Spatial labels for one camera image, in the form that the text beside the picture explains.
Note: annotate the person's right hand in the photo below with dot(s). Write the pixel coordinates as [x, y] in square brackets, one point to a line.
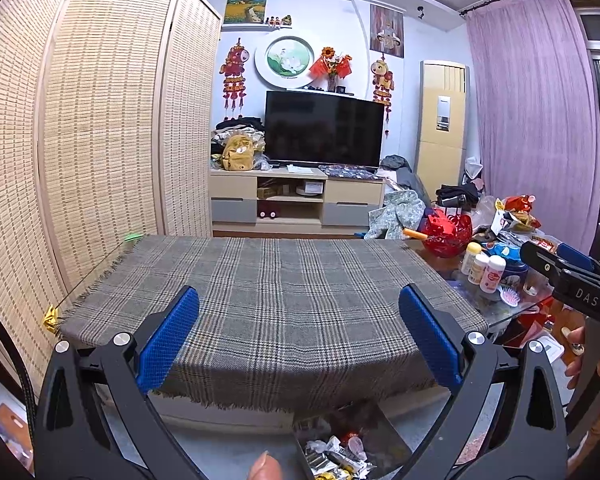
[575, 338]

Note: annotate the black flat television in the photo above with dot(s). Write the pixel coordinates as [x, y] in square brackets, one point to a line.
[322, 128]

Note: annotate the black metal trash bin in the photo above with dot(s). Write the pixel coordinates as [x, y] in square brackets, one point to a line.
[382, 443]

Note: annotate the pink hair brush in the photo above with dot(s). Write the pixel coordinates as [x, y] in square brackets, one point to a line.
[509, 296]

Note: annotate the orange toy stick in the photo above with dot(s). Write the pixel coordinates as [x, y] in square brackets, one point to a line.
[415, 235]

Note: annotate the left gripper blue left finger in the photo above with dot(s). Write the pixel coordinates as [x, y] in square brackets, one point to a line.
[72, 438]

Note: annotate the red hanging ornament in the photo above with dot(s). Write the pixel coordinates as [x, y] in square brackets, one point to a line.
[234, 80]
[383, 85]

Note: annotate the beige standing air conditioner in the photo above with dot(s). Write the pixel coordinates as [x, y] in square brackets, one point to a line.
[440, 154]

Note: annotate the brown wall poster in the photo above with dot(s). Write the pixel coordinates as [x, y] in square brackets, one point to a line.
[386, 31]

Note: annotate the left red hanging ornament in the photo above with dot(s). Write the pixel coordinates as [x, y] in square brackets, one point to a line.
[234, 80]

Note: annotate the round lotus wall picture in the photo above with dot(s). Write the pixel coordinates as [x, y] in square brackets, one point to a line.
[283, 60]

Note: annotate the white pink label bottle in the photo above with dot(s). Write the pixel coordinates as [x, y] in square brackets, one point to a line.
[492, 274]

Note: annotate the right red hanging ornament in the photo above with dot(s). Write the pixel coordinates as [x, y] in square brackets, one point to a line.
[383, 85]

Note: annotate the purple curtain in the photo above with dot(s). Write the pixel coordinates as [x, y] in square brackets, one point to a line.
[537, 110]

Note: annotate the yellow backpack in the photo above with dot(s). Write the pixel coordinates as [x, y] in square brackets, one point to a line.
[238, 153]

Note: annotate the wooden tv cabinet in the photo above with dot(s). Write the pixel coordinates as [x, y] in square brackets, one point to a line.
[283, 203]

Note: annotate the floral green cloth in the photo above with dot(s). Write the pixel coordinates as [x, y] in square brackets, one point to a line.
[401, 210]

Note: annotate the bamboo folding screen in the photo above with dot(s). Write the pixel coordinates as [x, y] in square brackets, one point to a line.
[105, 109]

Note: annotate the white foil bag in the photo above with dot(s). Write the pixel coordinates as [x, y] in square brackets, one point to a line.
[338, 459]

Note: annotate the blue cookie tin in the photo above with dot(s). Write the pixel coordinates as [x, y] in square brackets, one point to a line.
[516, 271]

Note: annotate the red flower bouquet vase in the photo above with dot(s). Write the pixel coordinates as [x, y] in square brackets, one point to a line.
[332, 67]

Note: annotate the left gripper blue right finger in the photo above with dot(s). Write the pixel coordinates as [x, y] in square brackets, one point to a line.
[527, 435]

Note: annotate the landscape painting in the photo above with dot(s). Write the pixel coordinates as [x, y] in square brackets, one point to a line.
[244, 12]

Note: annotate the white yellow cap bottle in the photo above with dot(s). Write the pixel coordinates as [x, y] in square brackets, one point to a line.
[473, 249]

